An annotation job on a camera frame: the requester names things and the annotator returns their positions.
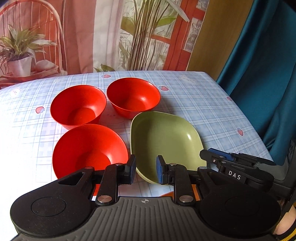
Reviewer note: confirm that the red bowl back right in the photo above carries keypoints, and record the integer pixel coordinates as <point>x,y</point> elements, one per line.
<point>130,96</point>

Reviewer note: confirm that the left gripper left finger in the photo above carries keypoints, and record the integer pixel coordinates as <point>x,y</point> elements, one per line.
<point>115,175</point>

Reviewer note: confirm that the blue curtain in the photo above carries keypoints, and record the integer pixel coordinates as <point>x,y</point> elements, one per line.
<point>259,74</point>

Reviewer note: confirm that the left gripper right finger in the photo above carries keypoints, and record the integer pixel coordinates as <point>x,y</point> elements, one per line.
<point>177,176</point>

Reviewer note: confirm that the green plate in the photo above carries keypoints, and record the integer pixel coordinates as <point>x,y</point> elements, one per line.
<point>154,133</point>

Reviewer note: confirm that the person's hand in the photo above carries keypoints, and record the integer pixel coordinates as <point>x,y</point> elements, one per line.
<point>286,222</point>

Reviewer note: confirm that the red bowl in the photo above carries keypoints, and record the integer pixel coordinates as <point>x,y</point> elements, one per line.
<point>88,145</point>
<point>130,96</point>
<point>78,105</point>

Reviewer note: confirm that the red bowl front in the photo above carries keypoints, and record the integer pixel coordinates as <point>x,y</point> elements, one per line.
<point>88,145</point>

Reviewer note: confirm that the printed backdrop cloth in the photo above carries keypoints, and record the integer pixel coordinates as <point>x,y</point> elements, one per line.
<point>100,36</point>

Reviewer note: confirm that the red bowl back left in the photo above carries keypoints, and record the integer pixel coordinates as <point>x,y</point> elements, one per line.
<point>78,105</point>

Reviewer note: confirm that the blue plaid tablecloth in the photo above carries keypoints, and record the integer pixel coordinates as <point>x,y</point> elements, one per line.
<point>29,134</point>

